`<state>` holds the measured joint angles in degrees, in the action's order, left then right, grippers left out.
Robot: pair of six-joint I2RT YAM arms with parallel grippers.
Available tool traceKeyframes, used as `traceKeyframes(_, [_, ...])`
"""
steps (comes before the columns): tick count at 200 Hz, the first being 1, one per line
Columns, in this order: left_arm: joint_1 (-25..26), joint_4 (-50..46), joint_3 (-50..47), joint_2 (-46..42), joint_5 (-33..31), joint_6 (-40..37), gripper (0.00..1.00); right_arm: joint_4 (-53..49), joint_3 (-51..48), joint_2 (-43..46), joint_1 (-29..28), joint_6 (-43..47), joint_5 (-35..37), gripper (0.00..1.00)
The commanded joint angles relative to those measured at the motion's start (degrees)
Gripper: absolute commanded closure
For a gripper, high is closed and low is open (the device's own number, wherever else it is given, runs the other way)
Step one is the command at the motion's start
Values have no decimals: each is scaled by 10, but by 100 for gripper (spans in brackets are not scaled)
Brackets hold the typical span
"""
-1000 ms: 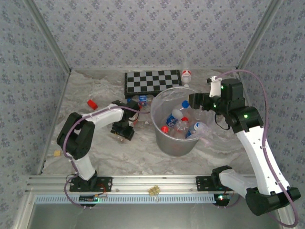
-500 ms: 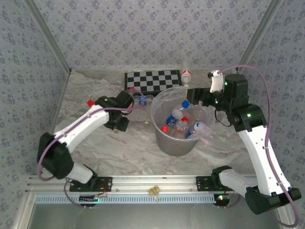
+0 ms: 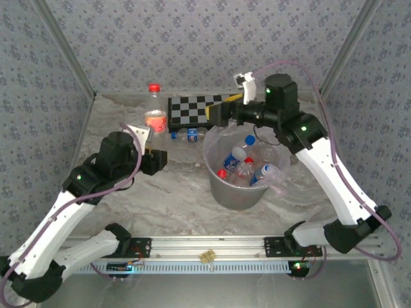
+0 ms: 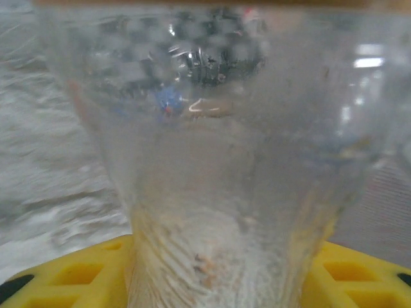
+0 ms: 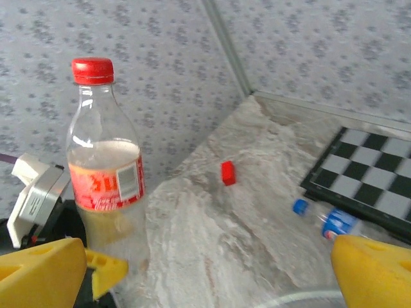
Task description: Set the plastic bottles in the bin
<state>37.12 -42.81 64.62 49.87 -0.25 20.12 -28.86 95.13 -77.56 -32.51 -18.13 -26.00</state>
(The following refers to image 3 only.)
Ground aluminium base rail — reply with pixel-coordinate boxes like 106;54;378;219
60;235;386;258

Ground brass-coloured clips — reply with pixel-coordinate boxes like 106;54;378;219
198;249;217;263

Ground clear blue-capped plastic bottle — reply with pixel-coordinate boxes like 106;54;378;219
245;134;281;161

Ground orange-label red-capped plastic bottle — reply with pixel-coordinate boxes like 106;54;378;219
143;83;168;135

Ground grey metal mesh bin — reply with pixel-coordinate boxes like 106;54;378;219
202;124;292;212

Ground aluminium frame post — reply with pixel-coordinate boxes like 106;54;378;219
33;0;98;97
320;0;386;94

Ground blue-capped Pepsi plastic bottle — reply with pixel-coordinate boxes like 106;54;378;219
170;126;209;142

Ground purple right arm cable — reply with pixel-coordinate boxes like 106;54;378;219
253;60;403;280

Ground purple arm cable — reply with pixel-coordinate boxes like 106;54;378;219
0;123;144;308
253;60;403;280

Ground clear red-capped plastic bottle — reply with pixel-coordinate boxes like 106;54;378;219
234;156;258;186
216;169;239;186

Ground black and white checkerboard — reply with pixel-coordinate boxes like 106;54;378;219
167;93;240;133

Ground clear plastic bag bin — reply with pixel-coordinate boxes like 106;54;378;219
202;124;292;198

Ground thin black cable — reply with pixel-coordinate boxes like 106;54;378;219
252;124;281;146

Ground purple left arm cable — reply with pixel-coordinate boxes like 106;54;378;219
0;123;144;308

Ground white-capped blue-label plastic bottle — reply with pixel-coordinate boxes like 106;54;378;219
223;146;248;173
249;163;279;188

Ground white slotted cable duct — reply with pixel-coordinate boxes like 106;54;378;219
76;259;311;275

